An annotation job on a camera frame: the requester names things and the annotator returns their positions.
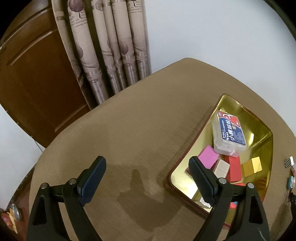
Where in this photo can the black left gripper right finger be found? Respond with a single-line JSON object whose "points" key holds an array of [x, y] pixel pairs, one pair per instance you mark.
{"points": [[249, 222]]}

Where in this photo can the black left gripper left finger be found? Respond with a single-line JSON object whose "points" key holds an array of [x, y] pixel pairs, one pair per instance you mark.
{"points": [[46, 222]]}

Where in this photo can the red yellow striped cube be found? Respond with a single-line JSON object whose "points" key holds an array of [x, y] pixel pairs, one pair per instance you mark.
{"points": [[252, 166]]}

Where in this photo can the small blue round tin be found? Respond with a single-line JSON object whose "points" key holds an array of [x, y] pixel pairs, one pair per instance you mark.
{"points": [[290, 183]]}

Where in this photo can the clear box with red pad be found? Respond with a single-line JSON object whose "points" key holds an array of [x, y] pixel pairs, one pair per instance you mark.
{"points": [[293, 169]]}

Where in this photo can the silver door knob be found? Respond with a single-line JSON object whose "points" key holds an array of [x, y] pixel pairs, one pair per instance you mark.
{"points": [[16, 213]]}

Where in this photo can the red rectangular block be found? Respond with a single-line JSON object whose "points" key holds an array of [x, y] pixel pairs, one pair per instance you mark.
{"points": [[234, 172]]}

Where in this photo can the cream wooden block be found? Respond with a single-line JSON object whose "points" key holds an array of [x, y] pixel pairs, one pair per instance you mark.
{"points": [[221, 168]]}

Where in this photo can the black white zigzag cube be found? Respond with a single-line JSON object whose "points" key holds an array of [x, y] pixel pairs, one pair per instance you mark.
{"points": [[289, 162]]}

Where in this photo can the pink rectangular block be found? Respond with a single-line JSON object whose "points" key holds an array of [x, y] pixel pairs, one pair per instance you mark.
{"points": [[208, 157]]}

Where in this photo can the clear floss pick box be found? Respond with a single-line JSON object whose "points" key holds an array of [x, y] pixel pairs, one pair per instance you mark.
{"points": [[228, 136]]}

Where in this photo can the brown wooden door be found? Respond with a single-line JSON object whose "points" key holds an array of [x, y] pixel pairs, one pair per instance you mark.
{"points": [[39, 90]]}

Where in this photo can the beige patterned curtain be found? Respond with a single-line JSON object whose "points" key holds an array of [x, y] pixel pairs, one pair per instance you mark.
{"points": [[106, 43]]}

